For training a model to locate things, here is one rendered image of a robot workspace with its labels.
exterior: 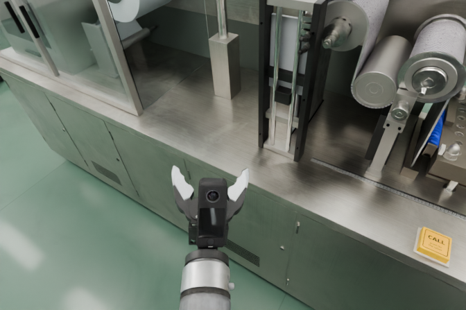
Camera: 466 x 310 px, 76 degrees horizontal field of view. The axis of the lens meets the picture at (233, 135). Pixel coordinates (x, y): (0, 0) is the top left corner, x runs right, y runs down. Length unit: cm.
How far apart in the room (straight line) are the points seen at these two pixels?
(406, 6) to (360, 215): 70
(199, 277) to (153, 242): 152
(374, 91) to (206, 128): 63
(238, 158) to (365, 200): 43
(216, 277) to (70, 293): 162
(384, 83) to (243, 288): 129
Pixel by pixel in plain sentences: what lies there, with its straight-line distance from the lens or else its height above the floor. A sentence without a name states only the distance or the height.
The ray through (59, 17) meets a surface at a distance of 141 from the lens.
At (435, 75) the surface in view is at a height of 127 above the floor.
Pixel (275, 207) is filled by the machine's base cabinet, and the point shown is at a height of 79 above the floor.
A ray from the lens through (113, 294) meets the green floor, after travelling 194.
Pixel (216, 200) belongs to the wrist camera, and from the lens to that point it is 47.
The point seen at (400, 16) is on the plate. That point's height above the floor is 127.
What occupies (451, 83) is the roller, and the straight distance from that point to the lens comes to 93.
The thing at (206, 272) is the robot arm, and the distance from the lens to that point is 48.
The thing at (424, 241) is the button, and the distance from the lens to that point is 98.
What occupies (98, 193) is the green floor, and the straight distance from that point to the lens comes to 235.
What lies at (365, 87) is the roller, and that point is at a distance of 98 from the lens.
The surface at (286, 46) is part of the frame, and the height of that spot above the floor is 130.
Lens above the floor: 169
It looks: 43 degrees down
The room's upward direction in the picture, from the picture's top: 4 degrees counter-clockwise
